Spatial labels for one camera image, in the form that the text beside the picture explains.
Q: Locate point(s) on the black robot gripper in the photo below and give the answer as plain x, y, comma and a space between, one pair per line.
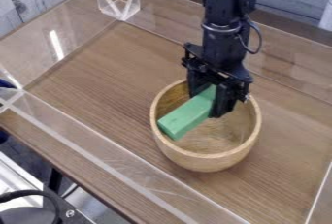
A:
215, 63

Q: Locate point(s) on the green rectangular block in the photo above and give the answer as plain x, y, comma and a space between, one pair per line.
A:
184, 118

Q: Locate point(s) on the brown wooden bowl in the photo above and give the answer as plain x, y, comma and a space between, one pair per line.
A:
219, 142

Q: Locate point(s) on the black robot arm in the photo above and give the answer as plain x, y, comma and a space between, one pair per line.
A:
228, 12

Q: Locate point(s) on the clear acrylic tray walls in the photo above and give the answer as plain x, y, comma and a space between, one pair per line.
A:
87, 65

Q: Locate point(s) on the black table leg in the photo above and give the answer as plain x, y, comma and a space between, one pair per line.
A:
55, 181

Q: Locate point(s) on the black metal bracket with screw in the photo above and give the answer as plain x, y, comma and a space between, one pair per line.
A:
66, 203

